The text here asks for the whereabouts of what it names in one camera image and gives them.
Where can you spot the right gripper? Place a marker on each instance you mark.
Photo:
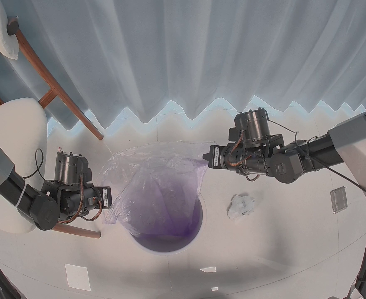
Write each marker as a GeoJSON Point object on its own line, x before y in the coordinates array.
{"type": "Point", "coordinates": [229, 159]}

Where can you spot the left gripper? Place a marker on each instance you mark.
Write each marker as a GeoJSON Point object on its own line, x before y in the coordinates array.
{"type": "Point", "coordinates": [95, 199]}

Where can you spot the purple plastic bag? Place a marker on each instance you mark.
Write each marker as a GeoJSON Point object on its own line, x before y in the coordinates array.
{"type": "Point", "coordinates": [158, 185]}

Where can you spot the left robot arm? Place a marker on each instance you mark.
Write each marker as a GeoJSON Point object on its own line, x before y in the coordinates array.
{"type": "Point", "coordinates": [11, 188]}

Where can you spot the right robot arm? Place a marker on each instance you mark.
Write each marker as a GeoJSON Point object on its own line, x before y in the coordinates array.
{"type": "Point", "coordinates": [351, 142]}

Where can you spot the white trash bin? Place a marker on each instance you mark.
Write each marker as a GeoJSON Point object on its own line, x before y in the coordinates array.
{"type": "Point", "coordinates": [204, 220]}

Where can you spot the crumpled white paper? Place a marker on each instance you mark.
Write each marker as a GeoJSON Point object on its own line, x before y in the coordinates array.
{"type": "Point", "coordinates": [240, 206]}

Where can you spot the white padded wooden chair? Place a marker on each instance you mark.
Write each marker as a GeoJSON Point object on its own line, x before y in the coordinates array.
{"type": "Point", "coordinates": [14, 120]}

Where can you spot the pale blue curtain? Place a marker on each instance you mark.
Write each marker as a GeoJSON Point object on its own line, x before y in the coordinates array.
{"type": "Point", "coordinates": [183, 42]}

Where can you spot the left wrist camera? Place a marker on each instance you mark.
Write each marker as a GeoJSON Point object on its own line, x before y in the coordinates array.
{"type": "Point", "coordinates": [85, 170]}

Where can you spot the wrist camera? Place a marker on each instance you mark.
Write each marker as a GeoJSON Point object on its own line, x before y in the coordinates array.
{"type": "Point", "coordinates": [237, 126]}
{"type": "Point", "coordinates": [85, 170]}

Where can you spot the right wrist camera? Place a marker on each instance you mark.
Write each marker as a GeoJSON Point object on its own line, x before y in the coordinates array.
{"type": "Point", "coordinates": [237, 126]}

